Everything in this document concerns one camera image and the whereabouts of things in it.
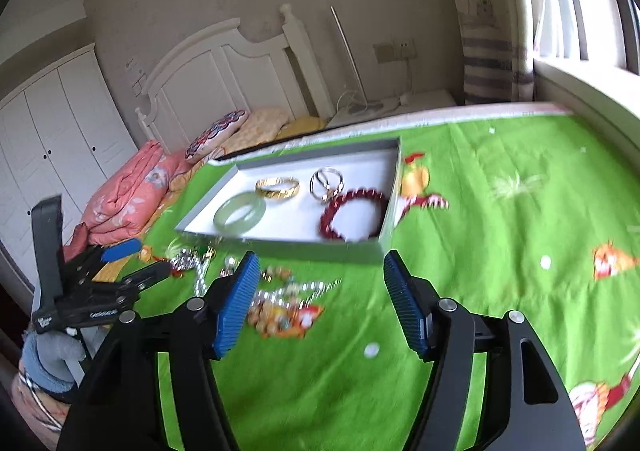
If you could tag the plain yellow pillow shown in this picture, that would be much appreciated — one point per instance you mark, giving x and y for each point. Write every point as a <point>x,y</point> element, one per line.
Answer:
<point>302,125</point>

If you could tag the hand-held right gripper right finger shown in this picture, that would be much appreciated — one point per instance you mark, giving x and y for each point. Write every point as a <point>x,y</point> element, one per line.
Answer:
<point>402,301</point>

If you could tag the round-patterned cushion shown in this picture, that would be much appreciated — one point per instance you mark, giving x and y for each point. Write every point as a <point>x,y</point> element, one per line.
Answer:
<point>215,133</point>

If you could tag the white window sill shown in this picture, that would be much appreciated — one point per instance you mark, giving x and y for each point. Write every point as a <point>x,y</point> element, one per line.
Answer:
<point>585,96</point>

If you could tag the window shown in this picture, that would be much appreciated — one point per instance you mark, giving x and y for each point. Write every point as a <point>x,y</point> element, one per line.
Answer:
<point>590,6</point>

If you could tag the printed beige curtain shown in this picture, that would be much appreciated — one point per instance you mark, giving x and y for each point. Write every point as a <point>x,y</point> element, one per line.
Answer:
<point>480,31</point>

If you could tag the green printed blanket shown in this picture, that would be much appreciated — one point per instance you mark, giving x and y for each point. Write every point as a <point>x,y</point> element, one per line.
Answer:
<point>500,241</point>

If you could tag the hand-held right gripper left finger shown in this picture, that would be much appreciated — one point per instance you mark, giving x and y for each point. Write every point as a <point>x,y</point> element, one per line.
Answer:
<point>235,301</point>

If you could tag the white wardrobe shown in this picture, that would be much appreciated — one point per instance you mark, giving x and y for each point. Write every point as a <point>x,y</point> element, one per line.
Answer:
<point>60,131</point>

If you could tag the pile of mixed jewelry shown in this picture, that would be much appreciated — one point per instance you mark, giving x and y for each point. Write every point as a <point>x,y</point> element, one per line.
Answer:
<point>270,316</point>

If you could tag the person's left hand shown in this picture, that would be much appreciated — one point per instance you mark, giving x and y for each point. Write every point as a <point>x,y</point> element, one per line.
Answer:
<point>60,348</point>

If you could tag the wall socket plate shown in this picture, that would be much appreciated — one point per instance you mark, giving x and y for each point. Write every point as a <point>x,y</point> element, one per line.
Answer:
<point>405,48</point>

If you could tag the gold bangle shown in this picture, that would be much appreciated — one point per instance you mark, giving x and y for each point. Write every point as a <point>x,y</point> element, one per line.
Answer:
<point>277,196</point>

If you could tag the wall switch plate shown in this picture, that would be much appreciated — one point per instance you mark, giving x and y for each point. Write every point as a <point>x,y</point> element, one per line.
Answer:
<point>384,51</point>

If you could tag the silver bangles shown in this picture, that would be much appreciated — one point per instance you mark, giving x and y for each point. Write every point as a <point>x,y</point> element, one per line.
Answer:
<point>312,183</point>

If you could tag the slim white lamp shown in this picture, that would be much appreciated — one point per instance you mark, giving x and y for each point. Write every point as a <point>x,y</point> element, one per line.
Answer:
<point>345,51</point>

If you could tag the white nightstand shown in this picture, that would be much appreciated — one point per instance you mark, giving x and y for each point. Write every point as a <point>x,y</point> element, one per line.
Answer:
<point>430,98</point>

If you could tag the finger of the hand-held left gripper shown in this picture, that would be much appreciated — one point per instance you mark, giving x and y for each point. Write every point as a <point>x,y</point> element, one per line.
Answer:
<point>145,276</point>
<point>120,249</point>

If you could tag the pink floral quilt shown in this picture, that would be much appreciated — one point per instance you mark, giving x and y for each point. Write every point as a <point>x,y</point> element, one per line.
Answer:
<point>130,196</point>

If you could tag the green jade bangle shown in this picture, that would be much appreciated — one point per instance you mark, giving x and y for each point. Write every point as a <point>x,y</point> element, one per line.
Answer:
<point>239,228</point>

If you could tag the grey jewelry box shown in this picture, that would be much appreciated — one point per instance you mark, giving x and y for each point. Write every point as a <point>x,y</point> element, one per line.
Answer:
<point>280,226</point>

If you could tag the white wooden headboard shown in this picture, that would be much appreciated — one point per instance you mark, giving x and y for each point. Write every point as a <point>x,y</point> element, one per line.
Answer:
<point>200,76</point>

